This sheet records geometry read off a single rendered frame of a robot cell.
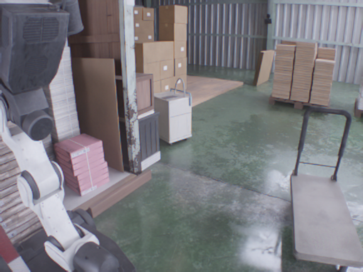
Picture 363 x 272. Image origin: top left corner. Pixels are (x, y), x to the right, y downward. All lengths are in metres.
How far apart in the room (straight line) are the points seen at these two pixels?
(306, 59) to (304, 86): 0.48
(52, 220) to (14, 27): 0.85
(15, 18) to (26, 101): 0.34
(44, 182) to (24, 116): 0.31
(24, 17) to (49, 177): 0.67
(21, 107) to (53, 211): 0.52
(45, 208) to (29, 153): 0.27
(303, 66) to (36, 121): 4.33
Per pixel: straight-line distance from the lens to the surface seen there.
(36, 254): 1.55
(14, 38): 0.86
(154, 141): 2.48
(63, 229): 1.33
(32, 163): 1.19
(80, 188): 2.00
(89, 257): 1.20
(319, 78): 4.76
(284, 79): 4.83
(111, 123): 2.12
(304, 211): 1.76
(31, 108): 1.05
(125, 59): 1.95
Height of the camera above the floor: 1.22
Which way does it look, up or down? 23 degrees down
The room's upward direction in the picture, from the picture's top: straight up
